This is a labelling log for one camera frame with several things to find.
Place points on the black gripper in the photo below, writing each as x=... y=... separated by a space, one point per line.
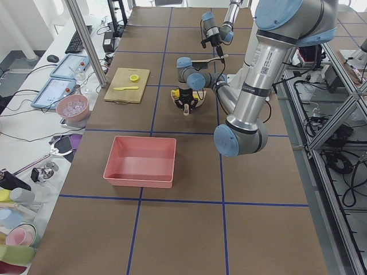
x=214 y=40
x=185 y=94

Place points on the beige plastic dustpan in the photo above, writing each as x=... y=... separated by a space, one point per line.
x=202 y=95

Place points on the wooden hand brush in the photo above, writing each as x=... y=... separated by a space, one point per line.
x=203 y=64

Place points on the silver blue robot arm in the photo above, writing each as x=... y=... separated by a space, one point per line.
x=278 y=27
x=209 y=26

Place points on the pink plastic bin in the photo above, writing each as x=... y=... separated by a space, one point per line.
x=138 y=161

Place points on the yellow plastic toy knife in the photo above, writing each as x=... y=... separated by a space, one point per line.
x=125 y=88

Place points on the yellow toy lemon half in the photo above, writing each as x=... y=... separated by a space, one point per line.
x=134 y=77

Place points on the wooden cutting board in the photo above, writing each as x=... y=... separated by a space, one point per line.
x=121 y=79

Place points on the black power adapter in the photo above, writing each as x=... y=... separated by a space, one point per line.
x=108 y=42

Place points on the metal measuring cup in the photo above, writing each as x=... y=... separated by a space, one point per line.
x=77 y=89

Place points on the pink bowl with ice cubes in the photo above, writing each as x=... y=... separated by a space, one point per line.
x=73 y=108

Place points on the blue teach pendant upper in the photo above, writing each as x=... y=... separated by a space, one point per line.
x=70 y=64

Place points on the blue teach pendant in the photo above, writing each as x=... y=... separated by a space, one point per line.
x=70 y=64
x=53 y=91

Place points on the black keyboard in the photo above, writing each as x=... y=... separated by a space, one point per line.
x=75 y=45

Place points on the blue teach pendant lower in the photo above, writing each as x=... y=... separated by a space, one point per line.
x=53 y=91

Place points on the black computer mouse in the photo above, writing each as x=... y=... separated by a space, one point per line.
x=52 y=58

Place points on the grey cup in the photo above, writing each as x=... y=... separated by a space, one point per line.
x=22 y=196

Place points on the pink cup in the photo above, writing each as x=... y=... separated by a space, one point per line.
x=20 y=236

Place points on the light blue cup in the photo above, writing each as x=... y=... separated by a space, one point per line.
x=10 y=218

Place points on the green cup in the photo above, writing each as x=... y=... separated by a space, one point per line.
x=17 y=255

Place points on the aluminium frame post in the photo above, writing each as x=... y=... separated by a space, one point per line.
x=81 y=28

